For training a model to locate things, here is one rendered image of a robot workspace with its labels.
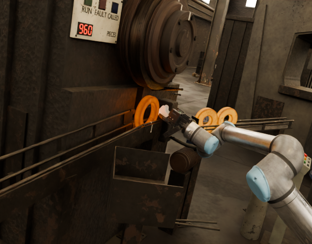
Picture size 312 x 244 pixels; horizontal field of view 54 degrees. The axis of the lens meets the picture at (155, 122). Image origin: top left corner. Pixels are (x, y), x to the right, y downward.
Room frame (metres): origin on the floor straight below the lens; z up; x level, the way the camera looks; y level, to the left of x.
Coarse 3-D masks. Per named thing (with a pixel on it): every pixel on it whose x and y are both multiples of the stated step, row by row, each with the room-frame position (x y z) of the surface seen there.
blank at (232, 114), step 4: (224, 108) 1.88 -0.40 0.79; (228, 108) 1.87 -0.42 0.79; (232, 108) 1.89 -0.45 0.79; (220, 112) 1.86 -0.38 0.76; (224, 112) 1.86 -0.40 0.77; (228, 112) 1.88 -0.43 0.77; (232, 112) 1.89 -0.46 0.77; (236, 112) 1.91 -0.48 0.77; (220, 116) 1.85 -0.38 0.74; (224, 116) 1.87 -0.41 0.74; (232, 116) 1.90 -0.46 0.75; (236, 116) 1.91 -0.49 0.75; (220, 120) 1.85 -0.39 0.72; (228, 120) 1.92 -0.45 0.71; (232, 120) 1.90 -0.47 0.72; (236, 120) 1.92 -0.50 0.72; (216, 124) 1.87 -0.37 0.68
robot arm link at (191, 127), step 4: (192, 124) 1.50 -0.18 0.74; (196, 124) 1.52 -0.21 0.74; (188, 128) 1.49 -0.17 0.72; (192, 128) 1.49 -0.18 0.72; (196, 128) 1.49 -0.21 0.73; (184, 132) 1.50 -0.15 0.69; (188, 132) 1.49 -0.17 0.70; (192, 132) 1.48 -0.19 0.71; (184, 136) 1.51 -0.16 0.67; (188, 136) 1.49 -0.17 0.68
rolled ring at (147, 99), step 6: (150, 96) 1.49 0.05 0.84; (144, 102) 1.45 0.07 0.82; (150, 102) 1.48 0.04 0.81; (156, 102) 1.54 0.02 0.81; (138, 108) 1.43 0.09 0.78; (144, 108) 1.44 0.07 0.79; (156, 108) 1.55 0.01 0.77; (138, 114) 1.42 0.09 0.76; (150, 114) 1.56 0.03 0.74; (156, 114) 1.56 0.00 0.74; (138, 120) 1.42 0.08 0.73; (150, 120) 1.54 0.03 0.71
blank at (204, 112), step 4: (204, 108) 1.81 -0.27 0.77; (208, 108) 1.81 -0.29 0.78; (200, 112) 1.79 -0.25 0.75; (204, 112) 1.79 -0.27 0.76; (208, 112) 1.81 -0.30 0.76; (212, 112) 1.82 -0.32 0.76; (196, 116) 1.79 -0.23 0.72; (200, 116) 1.78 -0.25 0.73; (204, 116) 1.79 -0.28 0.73; (208, 116) 1.84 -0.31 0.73; (212, 116) 1.82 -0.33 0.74; (216, 116) 1.84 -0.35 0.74; (200, 120) 1.78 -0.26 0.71; (212, 120) 1.83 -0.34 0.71; (216, 120) 1.84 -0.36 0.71; (200, 124) 1.79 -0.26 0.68; (204, 124) 1.84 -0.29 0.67; (208, 124) 1.83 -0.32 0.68; (212, 124) 1.83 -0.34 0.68; (204, 128) 1.80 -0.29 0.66
